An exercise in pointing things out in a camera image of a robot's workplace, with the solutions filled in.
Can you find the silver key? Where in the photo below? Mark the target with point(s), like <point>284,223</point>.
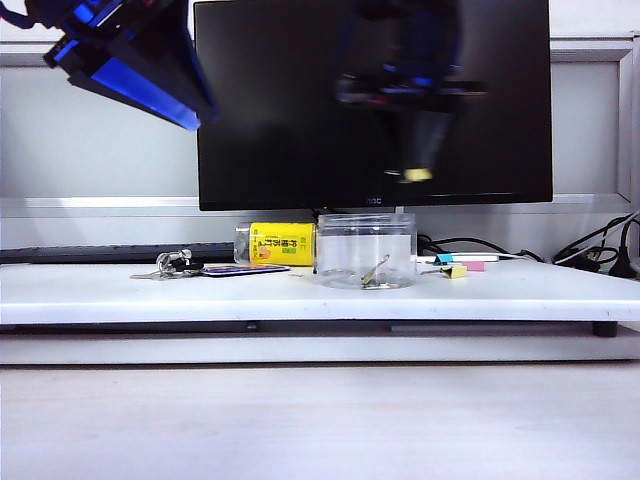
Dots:
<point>147,276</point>

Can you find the black keyboard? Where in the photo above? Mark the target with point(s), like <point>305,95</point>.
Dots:
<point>100,252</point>

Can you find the aluminium frame rail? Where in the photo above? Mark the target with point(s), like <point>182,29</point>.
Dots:
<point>100,205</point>

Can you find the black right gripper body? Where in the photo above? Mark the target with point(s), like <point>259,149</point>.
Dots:
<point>410,87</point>

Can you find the black riser foot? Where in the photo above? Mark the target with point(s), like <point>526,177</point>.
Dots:
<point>606,330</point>

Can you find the yellow black striped binder clip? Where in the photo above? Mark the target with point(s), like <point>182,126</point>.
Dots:
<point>372,280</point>

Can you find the black key fob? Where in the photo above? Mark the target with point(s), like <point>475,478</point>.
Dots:
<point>192,271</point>

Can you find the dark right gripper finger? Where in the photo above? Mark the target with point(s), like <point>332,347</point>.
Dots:
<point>411,140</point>
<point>432,140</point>

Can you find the black power plug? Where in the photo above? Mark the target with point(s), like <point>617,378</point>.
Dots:
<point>622,260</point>

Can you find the yellow label plastic bottle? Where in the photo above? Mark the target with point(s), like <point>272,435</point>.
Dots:
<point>280,244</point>

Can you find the aluminium frame post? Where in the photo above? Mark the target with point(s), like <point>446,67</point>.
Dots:
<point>625,125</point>

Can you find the pink binder clip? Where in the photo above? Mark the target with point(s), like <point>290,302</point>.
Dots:
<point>474,266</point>

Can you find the round transparent plastic box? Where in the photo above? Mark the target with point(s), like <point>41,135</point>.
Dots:
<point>350,240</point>

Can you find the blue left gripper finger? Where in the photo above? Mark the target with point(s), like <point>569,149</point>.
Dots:
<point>142,97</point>

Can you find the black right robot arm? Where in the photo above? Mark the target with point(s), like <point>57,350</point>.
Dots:
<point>405,30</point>

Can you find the black computer monitor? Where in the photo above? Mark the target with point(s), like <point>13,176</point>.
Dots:
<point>275,150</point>

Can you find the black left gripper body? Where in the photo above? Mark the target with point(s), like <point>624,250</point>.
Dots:
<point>125,25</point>

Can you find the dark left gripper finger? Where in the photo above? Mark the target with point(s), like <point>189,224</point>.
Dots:
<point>192,77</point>

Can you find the white desk riser board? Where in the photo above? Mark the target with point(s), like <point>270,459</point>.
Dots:
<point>150,300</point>

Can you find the teal binder clip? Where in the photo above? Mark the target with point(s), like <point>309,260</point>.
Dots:
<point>442,259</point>

